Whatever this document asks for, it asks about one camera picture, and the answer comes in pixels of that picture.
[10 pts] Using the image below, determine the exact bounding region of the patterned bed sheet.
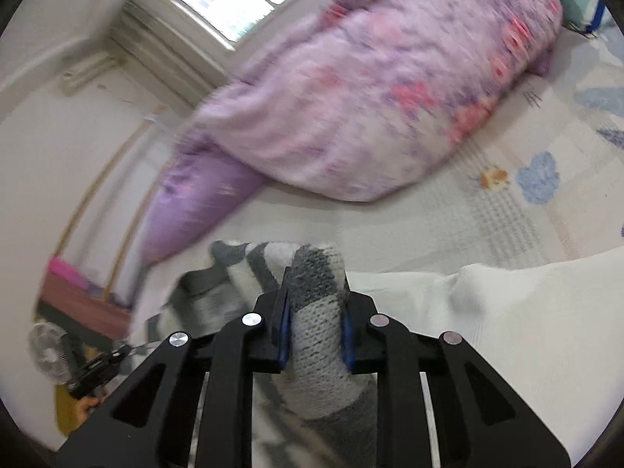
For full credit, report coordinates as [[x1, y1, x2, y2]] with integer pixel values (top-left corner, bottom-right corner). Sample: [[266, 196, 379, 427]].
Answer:
[[141, 7, 624, 303]]

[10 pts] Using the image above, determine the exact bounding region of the person's left hand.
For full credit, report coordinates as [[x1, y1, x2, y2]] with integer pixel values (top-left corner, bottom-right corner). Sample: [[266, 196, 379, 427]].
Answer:
[[78, 395, 105, 417]]

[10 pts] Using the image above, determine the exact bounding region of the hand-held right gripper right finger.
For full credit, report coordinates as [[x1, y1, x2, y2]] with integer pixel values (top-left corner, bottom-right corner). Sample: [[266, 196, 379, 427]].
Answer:
[[340, 291, 570, 468]]

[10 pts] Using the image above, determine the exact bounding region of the wooden frame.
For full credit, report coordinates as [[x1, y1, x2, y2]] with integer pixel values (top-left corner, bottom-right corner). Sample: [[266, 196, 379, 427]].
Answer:
[[53, 119, 171, 303]]

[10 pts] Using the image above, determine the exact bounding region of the small white fan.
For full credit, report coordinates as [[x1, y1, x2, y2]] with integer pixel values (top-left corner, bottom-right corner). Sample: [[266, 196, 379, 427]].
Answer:
[[27, 322, 74, 385]]

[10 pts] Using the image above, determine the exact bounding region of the grey white checked knit garment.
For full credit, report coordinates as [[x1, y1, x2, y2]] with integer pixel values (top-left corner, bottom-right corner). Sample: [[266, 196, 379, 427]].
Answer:
[[131, 240, 382, 468]]

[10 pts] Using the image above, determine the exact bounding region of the brown table with pink edge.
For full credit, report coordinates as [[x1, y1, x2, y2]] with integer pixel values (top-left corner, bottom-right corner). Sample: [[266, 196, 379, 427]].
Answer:
[[36, 256, 133, 339]]

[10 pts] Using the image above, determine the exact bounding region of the white wall pipe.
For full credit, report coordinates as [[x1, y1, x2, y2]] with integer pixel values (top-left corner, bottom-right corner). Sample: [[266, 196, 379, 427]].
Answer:
[[58, 51, 122, 96]]

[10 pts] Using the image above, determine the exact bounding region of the pink floral quilt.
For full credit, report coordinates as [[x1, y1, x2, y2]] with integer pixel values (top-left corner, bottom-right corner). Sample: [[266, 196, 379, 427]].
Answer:
[[178, 0, 565, 203]]

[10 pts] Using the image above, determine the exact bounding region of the white knit cloth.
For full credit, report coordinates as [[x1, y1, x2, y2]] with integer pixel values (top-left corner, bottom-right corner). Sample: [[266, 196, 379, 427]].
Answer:
[[348, 248, 624, 468]]

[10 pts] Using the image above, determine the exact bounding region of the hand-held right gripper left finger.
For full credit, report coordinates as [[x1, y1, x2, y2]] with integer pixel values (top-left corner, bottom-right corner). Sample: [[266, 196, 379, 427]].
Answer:
[[56, 289, 291, 468]]

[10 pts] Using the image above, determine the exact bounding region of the purple pillow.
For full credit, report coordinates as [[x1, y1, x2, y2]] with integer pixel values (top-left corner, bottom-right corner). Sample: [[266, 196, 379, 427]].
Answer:
[[140, 149, 268, 265]]

